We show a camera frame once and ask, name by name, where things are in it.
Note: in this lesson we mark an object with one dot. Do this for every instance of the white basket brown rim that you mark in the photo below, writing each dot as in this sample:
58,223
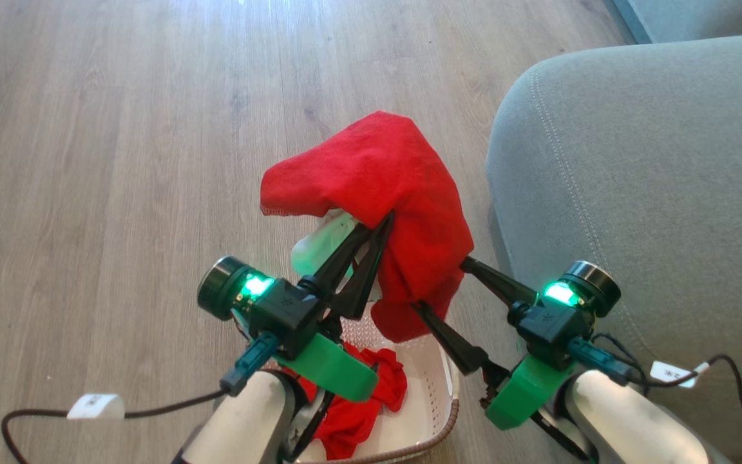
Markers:
426,399

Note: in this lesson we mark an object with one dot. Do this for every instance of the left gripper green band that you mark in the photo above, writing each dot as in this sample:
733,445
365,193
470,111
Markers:
294,316

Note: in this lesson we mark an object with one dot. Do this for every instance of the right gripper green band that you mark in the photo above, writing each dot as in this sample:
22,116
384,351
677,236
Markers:
548,328

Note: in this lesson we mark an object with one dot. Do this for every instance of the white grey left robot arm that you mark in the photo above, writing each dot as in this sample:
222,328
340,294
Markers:
242,425

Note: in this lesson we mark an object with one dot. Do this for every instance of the red garment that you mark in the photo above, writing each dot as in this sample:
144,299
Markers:
384,167

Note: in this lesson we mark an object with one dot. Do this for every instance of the grey sofa section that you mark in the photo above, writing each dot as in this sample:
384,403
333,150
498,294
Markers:
719,16

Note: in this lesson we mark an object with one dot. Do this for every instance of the grey fabric sofa seat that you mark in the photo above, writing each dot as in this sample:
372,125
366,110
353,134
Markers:
654,193

